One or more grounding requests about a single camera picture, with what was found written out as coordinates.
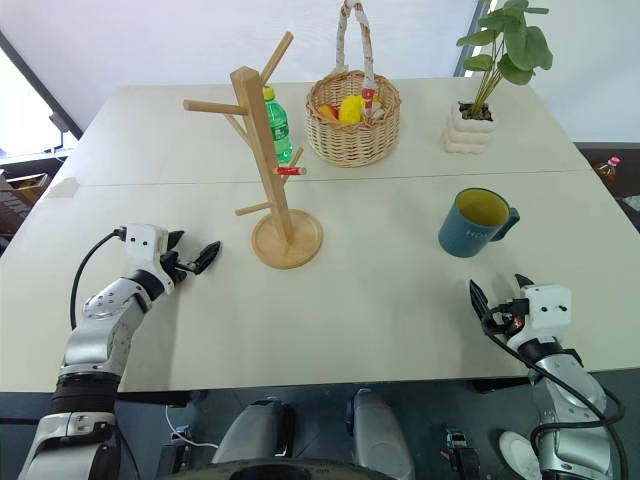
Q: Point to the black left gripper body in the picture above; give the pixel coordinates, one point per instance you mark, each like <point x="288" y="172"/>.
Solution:
<point x="172" y="265"/>

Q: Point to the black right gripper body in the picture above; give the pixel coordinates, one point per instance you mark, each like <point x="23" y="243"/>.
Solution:
<point x="512" y="317"/>

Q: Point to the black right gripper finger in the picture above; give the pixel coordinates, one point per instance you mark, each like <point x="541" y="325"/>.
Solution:
<point x="522" y="284"/>
<point x="480" y="300"/>

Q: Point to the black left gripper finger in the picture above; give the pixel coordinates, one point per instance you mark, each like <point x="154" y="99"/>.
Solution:
<point x="175" y="239"/>
<point x="207" y="256"/>

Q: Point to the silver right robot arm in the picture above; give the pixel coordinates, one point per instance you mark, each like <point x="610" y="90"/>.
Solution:
<point x="570" y="395"/>

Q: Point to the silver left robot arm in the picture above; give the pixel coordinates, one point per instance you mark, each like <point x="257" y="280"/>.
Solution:
<point x="95" y="345"/>

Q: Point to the blue mug yellow inside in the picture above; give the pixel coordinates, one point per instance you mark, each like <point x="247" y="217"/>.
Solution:
<point x="465" y="235"/>

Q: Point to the wooden mug tree stand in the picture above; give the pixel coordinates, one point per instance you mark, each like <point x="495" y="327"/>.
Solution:
<point x="287" y="240"/>

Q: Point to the small white block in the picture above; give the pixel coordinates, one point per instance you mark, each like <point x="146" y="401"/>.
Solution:
<point x="62" y="189"/>

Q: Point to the white round disc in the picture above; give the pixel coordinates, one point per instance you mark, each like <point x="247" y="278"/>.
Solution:
<point x="517" y="452"/>

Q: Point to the red capped bottle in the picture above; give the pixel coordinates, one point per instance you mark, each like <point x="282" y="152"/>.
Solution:
<point x="607" y="172"/>

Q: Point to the black floor device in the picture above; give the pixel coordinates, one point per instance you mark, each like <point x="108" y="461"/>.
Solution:
<point x="462" y="450"/>
<point x="175" y="452"/>

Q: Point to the green plastic bottle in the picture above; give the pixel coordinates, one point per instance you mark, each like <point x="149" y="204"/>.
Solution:
<point x="278" y="130"/>

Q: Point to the white ribbed plant pot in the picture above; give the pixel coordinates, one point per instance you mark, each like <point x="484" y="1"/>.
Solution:
<point x="467" y="135"/>

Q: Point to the brown cardboard box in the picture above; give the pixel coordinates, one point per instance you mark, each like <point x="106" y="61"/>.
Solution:
<point x="20" y="192"/>

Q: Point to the grey rounded shape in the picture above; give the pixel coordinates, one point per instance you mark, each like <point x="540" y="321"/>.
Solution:
<point x="255" y="430"/>
<point x="377" y="435"/>

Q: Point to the orange red fruit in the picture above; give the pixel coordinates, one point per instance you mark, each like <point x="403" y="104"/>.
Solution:
<point x="327" y="111"/>

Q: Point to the yellow fruit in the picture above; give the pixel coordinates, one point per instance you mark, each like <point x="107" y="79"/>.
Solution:
<point x="351" y="110"/>

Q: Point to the green leafy plant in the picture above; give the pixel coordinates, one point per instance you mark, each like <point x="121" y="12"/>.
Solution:
<point x="522" y="47"/>

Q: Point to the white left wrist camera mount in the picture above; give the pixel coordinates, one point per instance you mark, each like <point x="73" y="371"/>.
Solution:
<point x="142" y="247"/>

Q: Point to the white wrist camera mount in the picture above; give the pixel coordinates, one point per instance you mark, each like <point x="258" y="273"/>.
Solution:
<point x="142" y="247"/>
<point x="549" y="307"/>

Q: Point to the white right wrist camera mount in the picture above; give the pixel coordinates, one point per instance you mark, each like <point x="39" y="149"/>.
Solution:
<point x="549" y="307"/>

